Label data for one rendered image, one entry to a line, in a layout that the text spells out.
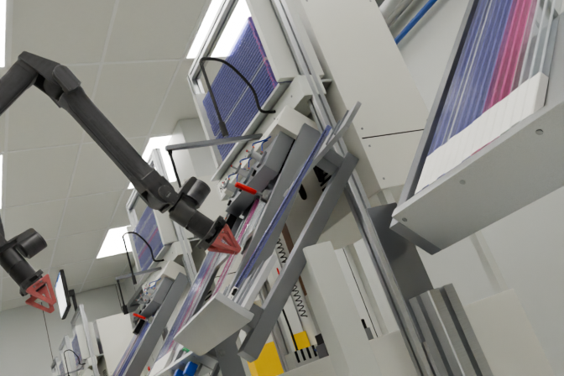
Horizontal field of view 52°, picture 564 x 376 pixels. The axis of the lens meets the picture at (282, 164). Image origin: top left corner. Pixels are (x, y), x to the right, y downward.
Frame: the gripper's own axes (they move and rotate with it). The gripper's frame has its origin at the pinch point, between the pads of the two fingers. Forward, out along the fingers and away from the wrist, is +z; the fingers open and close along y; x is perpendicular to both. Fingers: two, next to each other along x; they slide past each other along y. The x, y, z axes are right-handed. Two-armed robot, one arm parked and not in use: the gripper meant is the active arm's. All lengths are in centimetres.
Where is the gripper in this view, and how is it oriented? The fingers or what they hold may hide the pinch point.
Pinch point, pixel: (236, 250)
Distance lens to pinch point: 155.5
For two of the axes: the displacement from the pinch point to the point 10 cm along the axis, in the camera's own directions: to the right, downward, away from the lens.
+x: -4.1, 6.8, -6.0
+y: -4.2, 4.5, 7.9
